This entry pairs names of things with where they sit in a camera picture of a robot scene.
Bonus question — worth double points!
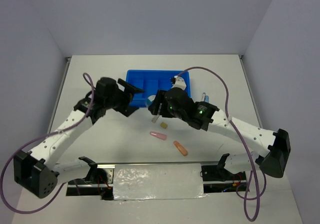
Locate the orange clear case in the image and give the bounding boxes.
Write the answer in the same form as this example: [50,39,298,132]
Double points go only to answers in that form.
[173,141,188,156]

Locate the silver foil sheet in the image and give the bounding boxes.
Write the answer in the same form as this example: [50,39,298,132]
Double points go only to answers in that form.
[113,163,205,200]

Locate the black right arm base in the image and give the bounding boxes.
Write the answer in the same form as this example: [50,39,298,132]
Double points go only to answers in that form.
[200,154,246,183]

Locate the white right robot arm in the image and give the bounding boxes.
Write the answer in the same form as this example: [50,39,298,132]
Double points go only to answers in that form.
[146,87,291,179]

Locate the blue compartment tray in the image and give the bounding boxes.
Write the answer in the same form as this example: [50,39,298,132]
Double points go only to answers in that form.
[125,70,181,108]

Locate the yellow eraser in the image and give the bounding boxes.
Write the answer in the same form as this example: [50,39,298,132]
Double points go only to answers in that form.
[161,122,168,129]

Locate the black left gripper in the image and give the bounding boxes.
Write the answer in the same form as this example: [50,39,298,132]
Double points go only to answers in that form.
[104,79,144,117]

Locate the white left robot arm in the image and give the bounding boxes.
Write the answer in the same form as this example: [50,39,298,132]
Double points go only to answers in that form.
[13,74,144,198]

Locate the pink clear case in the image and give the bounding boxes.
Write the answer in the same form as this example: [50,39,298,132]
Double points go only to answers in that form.
[150,131,167,140]

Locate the grey eraser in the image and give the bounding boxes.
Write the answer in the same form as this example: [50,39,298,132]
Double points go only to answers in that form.
[152,115,159,123]

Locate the blue jar sideways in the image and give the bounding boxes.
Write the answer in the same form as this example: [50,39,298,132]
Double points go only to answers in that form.
[145,95,156,108]

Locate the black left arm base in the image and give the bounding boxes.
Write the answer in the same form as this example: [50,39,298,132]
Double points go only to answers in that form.
[78,156,114,200]

